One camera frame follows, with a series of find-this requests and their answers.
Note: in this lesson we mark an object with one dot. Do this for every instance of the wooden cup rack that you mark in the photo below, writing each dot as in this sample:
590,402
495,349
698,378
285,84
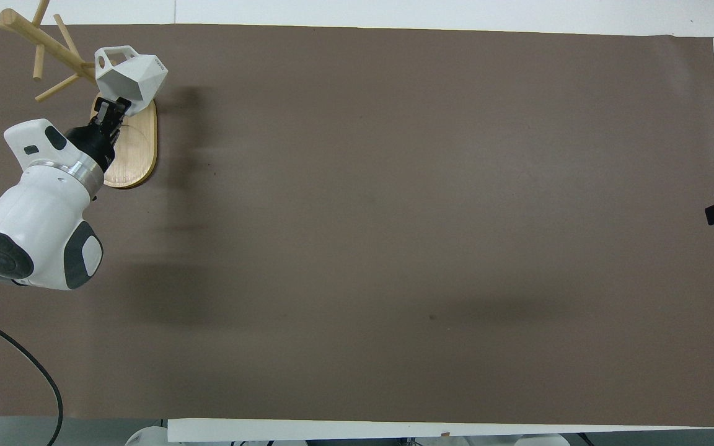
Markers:
137,148

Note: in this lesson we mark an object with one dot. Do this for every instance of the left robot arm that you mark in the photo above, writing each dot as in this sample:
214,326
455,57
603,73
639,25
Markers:
35,210

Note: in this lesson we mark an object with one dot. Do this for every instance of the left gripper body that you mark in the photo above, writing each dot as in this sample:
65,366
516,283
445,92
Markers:
92,144

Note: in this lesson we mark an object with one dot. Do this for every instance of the white faceted cup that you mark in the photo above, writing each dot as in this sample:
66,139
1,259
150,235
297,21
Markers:
134,77

